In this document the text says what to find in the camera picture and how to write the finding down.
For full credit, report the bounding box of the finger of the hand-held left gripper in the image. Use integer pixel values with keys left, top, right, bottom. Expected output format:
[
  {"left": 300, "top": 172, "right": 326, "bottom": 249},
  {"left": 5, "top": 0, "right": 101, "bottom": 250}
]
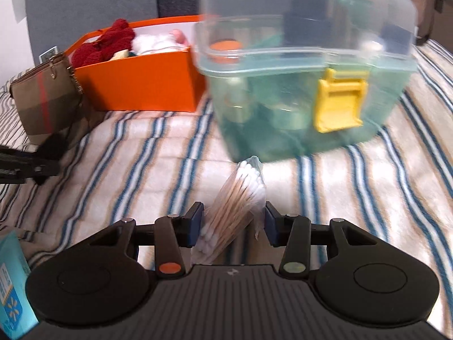
[{"left": 24, "top": 151, "right": 60, "bottom": 185}]

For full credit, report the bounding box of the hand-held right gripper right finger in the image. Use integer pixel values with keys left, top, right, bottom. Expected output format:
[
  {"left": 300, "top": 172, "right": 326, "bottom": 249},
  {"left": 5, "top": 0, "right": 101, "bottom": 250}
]
[{"left": 265, "top": 200, "right": 380, "bottom": 277}]

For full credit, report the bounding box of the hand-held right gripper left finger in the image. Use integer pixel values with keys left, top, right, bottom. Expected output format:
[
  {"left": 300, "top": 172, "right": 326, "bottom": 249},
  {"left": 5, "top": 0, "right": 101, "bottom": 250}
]
[{"left": 88, "top": 201, "right": 205, "bottom": 279}]

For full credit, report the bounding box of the cotton swab pack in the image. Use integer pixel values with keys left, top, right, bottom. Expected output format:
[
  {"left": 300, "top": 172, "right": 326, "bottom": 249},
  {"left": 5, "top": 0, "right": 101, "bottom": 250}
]
[{"left": 191, "top": 156, "right": 267, "bottom": 266}]

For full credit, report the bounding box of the dark red plush toy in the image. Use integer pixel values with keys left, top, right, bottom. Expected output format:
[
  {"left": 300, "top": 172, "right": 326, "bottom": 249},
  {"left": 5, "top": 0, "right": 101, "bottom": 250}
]
[{"left": 72, "top": 18, "right": 137, "bottom": 69}]

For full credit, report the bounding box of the orange cardboard box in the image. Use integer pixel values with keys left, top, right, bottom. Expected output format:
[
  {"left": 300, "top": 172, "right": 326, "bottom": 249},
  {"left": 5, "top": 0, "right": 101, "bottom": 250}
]
[{"left": 65, "top": 15, "right": 208, "bottom": 113}]

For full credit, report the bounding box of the white plush toy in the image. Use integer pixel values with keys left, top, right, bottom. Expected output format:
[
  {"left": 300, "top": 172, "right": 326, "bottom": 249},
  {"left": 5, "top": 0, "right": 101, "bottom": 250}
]
[{"left": 131, "top": 30, "right": 193, "bottom": 56}]

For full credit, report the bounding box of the brown plaid zipper pouch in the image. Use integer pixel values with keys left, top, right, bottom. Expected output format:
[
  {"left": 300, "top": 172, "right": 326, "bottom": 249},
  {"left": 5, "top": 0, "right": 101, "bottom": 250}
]
[{"left": 9, "top": 51, "right": 86, "bottom": 146}]

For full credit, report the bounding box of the clear plastic storage box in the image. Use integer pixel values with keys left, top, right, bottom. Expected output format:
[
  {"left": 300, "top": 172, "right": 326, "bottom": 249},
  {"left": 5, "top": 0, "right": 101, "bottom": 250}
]
[{"left": 196, "top": 0, "right": 420, "bottom": 163}]

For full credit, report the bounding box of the white digital clock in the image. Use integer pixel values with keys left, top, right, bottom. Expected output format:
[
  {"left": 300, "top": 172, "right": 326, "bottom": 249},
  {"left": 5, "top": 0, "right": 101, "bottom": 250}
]
[{"left": 38, "top": 45, "right": 59, "bottom": 62}]

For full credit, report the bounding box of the teal tissue packet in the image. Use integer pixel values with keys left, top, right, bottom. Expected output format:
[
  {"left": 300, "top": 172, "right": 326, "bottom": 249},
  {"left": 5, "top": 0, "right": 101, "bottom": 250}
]
[{"left": 0, "top": 229, "right": 39, "bottom": 339}]

